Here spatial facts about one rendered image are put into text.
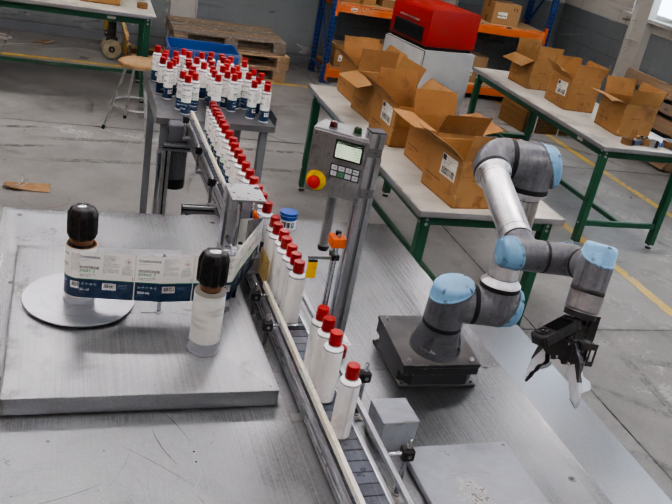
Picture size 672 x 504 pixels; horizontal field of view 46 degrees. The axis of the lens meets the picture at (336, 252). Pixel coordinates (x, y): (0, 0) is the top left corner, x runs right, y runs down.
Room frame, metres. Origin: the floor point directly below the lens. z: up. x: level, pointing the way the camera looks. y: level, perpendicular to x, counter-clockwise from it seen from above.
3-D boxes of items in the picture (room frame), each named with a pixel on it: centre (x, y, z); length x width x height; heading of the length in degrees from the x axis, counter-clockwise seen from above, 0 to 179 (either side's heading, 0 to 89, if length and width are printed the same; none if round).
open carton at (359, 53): (5.42, 0.05, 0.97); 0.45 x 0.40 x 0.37; 113
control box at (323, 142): (2.13, 0.04, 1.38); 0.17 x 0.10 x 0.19; 77
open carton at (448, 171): (3.80, -0.56, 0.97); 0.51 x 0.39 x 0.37; 116
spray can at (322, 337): (1.76, -0.02, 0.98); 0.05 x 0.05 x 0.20
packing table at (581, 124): (6.58, -1.67, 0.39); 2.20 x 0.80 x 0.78; 21
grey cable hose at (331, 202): (2.19, 0.04, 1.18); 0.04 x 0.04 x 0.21
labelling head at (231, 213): (2.36, 0.32, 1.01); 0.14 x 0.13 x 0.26; 22
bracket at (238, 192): (2.36, 0.32, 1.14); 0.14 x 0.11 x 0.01; 22
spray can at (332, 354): (1.70, -0.04, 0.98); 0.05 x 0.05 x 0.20
